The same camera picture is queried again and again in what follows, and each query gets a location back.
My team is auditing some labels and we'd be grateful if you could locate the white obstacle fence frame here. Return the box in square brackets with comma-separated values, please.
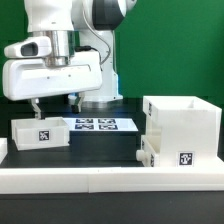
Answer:
[0, 137, 224, 195]

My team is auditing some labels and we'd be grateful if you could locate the white marker tag sheet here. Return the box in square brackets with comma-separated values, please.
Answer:
[64, 118, 138, 132]

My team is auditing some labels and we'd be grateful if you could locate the white drawer cabinet box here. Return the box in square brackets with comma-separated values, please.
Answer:
[143, 96, 222, 167]

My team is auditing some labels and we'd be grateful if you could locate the white drawer tray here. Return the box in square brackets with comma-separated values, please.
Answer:
[136, 135, 159, 167]
[11, 117, 70, 151]

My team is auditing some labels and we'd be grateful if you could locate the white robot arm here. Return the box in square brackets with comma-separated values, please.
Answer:
[2, 0, 137, 119]

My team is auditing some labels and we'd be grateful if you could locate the black cable bundle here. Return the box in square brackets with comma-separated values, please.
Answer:
[75, 0, 112, 68]

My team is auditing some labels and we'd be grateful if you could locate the white front drawer tray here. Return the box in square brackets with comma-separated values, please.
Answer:
[136, 135, 159, 167]

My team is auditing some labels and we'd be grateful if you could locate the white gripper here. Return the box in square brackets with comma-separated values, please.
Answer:
[2, 51, 102, 120]

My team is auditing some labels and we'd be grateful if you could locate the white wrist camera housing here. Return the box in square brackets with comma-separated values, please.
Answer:
[4, 36, 52, 58]

